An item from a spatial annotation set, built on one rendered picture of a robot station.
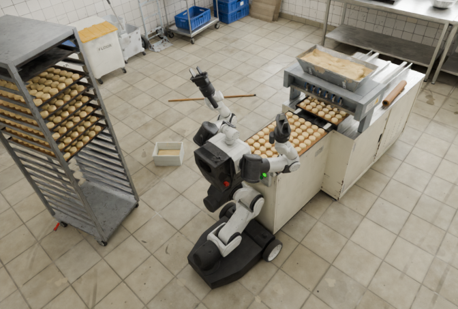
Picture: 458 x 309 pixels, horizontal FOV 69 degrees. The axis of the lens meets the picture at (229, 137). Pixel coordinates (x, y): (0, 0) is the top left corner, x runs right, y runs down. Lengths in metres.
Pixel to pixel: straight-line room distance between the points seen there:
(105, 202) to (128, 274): 0.72
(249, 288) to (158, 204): 1.19
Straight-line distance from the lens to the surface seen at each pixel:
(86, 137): 2.64
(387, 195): 3.58
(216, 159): 1.95
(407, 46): 5.70
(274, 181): 2.45
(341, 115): 2.83
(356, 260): 3.09
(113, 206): 3.33
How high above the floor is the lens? 2.62
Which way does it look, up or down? 41 degrees down
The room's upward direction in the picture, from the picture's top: 4 degrees counter-clockwise
